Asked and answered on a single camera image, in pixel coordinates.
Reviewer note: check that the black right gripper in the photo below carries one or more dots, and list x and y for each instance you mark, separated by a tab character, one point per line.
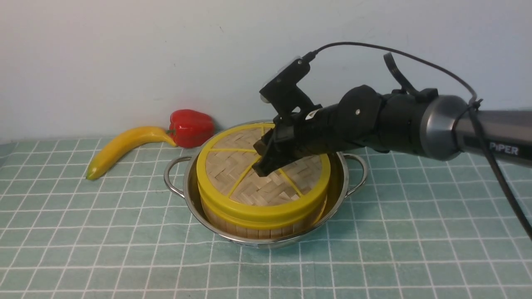
335	128

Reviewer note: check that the woven bamboo steamer lid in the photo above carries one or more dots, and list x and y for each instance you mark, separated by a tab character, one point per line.
291	198

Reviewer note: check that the bamboo steamer basket yellow rim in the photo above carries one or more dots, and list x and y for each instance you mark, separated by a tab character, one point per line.
249	230

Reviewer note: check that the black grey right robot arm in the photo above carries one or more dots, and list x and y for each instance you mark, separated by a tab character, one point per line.
438	129

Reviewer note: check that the stainless steel pot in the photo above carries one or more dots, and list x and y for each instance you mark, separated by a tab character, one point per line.
348	175

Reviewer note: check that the red bell pepper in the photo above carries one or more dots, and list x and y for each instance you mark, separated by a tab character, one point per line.
190	128

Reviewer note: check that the yellow banana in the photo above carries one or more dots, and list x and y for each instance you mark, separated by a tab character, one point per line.
122	144

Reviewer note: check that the green checked tablecloth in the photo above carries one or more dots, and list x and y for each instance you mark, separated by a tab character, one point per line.
418	229

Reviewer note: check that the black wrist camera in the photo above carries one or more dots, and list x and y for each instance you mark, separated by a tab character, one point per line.
283	93

